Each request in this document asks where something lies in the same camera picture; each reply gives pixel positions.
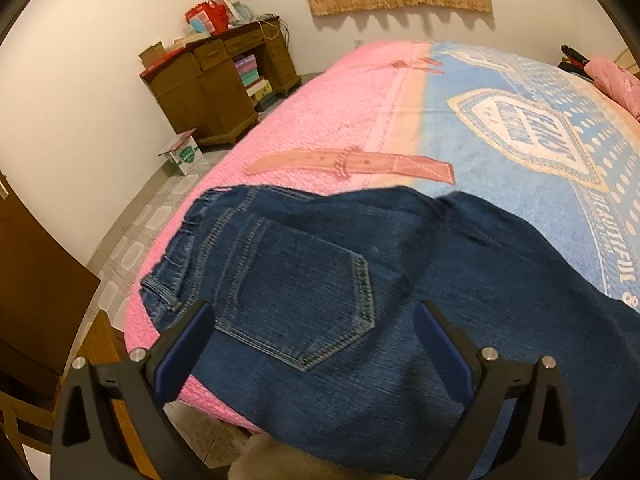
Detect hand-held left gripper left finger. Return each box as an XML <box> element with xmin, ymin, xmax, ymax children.
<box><xmin>50</xmin><ymin>300</ymin><xmax>216</xmax><ymax>480</ymax></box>

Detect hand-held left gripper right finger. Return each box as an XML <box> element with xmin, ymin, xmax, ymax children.
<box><xmin>412</xmin><ymin>300</ymin><xmax>576</xmax><ymax>480</ymax></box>

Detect blue denim jeans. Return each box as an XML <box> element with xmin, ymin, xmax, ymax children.
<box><xmin>140</xmin><ymin>185</ymin><xmax>640</xmax><ymax>480</ymax></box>

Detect brown wooden door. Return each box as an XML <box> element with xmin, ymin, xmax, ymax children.
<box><xmin>0</xmin><ymin>170</ymin><xmax>101</xmax><ymax>386</ymax></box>

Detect wooden chair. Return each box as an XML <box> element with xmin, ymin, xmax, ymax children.
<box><xmin>0</xmin><ymin>310</ymin><xmax>137</xmax><ymax>480</ymax></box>

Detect white and green carton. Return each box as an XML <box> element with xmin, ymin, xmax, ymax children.
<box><xmin>159</xmin><ymin>129</ymin><xmax>203</xmax><ymax>177</ymax></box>

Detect brown wooden desk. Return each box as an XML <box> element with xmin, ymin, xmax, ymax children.
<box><xmin>139</xmin><ymin>16</ymin><xmax>303</xmax><ymax>147</ymax></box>

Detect pink and blue printed blanket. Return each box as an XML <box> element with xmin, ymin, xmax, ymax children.
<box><xmin>122</xmin><ymin>40</ymin><xmax>640</xmax><ymax>436</ymax></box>

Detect stack of pastel boxes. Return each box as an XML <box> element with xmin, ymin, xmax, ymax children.
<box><xmin>232</xmin><ymin>55</ymin><xmax>278</xmax><ymax>112</ymax></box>

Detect brown cardboard box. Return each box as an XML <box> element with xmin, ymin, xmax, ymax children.
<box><xmin>139</xmin><ymin>41</ymin><xmax>169</xmax><ymax>72</ymax></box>

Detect pink pillow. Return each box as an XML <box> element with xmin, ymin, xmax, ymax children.
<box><xmin>585</xmin><ymin>56</ymin><xmax>640</xmax><ymax>121</ymax></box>

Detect dark clothes pile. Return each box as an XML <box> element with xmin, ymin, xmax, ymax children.
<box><xmin>557</xmin><ymin>44</ymin><xmax>594</xmax><ymax>78</ymax></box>

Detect light blue box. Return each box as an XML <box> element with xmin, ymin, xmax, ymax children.
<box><xmin>188</xmin><ymin>12</ymin><xmax>213</xmax><ymax>37</ymax></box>

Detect red paper bag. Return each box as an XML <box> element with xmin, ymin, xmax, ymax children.
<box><xmin>185</xmin><ymin>2</ymin><xmax>232</xmax><ymax>36</ymax></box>

